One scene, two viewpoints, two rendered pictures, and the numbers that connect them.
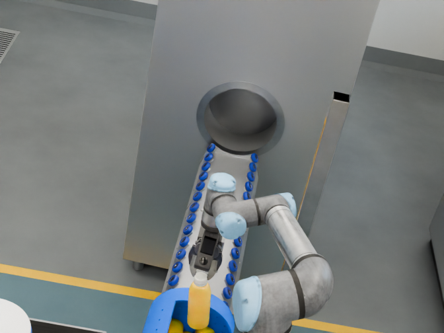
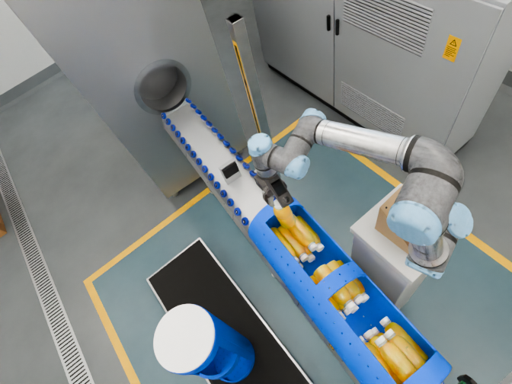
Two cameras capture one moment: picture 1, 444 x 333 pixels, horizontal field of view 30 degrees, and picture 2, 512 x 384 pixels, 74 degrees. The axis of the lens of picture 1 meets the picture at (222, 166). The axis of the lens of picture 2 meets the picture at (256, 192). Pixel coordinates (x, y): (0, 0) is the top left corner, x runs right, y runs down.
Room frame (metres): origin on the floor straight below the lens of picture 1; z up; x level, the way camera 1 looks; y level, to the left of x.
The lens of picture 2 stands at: (1.22, 0.26, 2.51)
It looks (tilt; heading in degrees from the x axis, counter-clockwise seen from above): 57 degrees down; 342
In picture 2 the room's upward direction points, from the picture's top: 20 degrees counter-clockwise
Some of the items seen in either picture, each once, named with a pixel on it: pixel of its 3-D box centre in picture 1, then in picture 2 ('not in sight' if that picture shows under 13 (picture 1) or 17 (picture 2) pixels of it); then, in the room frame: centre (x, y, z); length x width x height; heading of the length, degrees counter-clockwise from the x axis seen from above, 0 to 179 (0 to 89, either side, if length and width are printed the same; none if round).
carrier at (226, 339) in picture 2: not in sight; (213, 349); (1.76, 0.62, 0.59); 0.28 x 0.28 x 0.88
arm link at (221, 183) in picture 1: (220, 194); (262, 152); (1.84, -0.01, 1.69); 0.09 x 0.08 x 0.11; 21
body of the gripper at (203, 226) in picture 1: (210, 234); (267, 178); (1.85, -0.01, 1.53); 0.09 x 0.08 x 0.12; 179
